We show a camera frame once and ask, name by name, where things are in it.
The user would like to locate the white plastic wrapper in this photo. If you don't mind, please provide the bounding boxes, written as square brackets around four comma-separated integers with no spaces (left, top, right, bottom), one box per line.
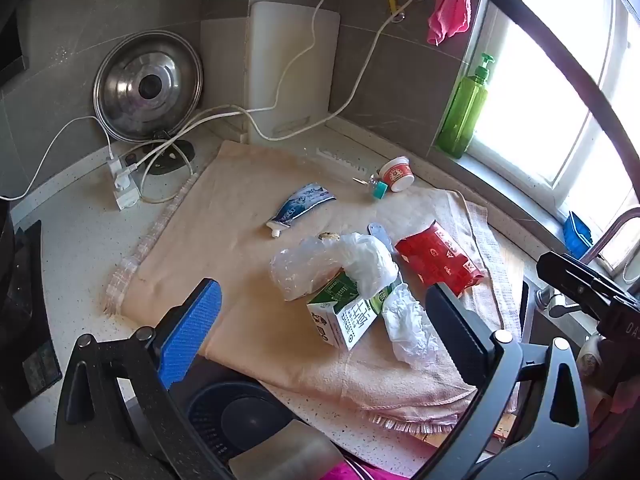
[382,283,439,370]

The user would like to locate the red snack bag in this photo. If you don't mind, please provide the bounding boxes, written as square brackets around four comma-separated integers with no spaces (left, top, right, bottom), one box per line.
[395,221,484,297]

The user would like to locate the green white milk carton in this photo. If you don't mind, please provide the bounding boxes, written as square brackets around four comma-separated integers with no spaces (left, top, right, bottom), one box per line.
[307,271,401,351]

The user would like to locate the clear toothbrush case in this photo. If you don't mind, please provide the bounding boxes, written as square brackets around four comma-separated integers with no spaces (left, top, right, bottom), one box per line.
[368,222,396,255]

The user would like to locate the clear plastic bag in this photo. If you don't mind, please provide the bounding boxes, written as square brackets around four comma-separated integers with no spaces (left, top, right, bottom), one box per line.
[270,233,398,301]

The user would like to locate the red white yogurt cup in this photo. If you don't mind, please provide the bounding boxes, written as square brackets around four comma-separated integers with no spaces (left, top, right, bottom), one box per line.
[378,156,414,193]

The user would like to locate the blue white toothpaste tube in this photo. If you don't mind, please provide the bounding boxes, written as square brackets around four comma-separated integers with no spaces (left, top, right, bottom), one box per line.
[266,183,336,238]

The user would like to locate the clear bottle teal cap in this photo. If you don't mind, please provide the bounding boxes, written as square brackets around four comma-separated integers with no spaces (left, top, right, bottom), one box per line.
[316,148,388,200]

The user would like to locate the blue trash basket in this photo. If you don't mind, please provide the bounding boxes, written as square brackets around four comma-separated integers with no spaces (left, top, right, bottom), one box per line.
[186,380,295,466]

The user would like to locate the kitchen faucet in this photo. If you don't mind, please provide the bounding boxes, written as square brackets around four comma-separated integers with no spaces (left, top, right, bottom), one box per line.
[579,206,640,274]

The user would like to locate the blue sponge holder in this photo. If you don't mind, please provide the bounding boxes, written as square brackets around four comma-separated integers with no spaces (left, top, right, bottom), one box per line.
[563,211,592,259]

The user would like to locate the beige towel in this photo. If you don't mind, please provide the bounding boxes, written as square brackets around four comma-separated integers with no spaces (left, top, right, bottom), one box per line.
[105,141,521,434]

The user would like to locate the white power strip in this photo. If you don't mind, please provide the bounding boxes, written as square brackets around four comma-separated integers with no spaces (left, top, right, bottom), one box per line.
[107,157,141,210]

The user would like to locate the black stove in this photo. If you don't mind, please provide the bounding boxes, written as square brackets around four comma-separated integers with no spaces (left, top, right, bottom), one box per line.
[1,221,62,413]

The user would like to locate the black lid stand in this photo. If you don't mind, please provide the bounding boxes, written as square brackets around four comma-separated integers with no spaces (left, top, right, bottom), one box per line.
[142,130,195,176]

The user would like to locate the green soap dispenser bottle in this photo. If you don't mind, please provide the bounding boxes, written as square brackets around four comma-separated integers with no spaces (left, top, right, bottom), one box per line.
[436,53,495,159]

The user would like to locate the steel pot lid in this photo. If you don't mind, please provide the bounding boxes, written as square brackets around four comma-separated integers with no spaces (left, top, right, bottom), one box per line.
[92,29,204,144]

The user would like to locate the white cutting board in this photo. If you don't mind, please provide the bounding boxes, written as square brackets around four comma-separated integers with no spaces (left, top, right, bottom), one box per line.
[245,1,340,138]

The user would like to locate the pink cloth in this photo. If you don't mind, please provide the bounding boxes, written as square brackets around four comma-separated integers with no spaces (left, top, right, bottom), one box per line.
[427,0,472,46]

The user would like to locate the white power cable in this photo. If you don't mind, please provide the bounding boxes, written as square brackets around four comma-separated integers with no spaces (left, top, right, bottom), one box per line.
[127,0,436,206]

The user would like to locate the white charger cable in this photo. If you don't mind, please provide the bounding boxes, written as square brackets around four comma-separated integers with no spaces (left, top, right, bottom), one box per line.
[0,114,120,204]

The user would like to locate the black camera cable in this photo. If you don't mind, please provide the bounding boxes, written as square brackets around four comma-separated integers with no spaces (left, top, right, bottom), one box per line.
[439,0,640,201]

